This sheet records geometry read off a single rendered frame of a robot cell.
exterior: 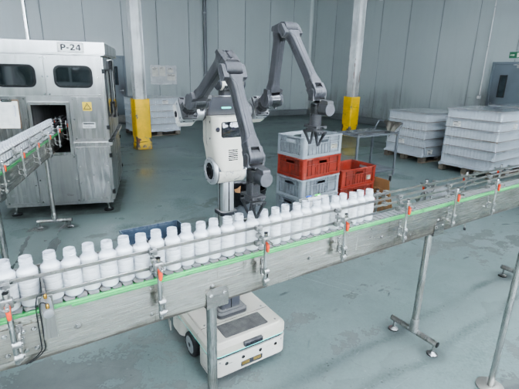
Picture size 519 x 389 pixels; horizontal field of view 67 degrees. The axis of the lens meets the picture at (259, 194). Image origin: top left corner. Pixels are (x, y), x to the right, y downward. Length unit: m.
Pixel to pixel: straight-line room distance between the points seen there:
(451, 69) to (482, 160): 5.46
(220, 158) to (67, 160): 3.26
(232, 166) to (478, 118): 6.31
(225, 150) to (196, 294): 0.88
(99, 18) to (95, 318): 12.55
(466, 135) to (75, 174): 6.49
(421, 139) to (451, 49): 4.88
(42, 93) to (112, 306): 3.89
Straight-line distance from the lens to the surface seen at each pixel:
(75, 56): 5.07
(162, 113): 11.13
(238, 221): 1.63
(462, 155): 8.21
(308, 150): 4.07
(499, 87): 12.31
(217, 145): 2.16
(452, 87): 13.01
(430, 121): 8.76
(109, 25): 13.75
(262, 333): 2.50
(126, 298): 1.52
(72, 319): 1.51
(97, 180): 5.23
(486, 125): 7.99
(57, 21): 13.50
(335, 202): 1.94
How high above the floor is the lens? 1.73
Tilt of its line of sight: 17 degrees down
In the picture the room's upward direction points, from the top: 1 degrees clockwise
